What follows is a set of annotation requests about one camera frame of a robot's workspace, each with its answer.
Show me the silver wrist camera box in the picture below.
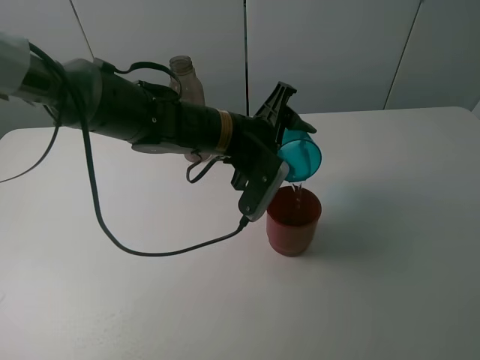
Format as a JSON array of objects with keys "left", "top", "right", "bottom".
[{"left": 238, "top": 160, "right": 290, "bottom": 222}]

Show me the clear plastic water bottle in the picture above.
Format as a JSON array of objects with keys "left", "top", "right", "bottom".
[{"left": 169, "top": 55, "right": 212, "bottom": 164}]

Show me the teal translucent plastic cup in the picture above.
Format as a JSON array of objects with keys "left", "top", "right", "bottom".
[{"left": 277, "top": 129, "right": 323, "bottom": 183}]

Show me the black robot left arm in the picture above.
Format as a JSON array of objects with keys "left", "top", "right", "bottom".
[{"left": 1, "top": 33, "right": 314, "bottom": 175}]

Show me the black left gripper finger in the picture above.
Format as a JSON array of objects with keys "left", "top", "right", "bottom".
[
  {"left": 253, "top": 82, "right": 317, "bottom": 146},
  {"left": 231, "top": 167, "right": 263, "bottom": 192}
]

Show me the black camera cable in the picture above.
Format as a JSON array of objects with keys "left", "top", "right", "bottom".
[{"left": 0, "top": 43, "right": 249, "bottom": 257}]

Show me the red plastic cup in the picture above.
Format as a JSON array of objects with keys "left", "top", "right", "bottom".
[{"left": 266, "top": 187, "right": 322, "bottom": 257}]

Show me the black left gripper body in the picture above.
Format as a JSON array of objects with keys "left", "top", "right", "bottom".
[{"left": 226, "top": 112, "right": 282, "bottom": 180}]

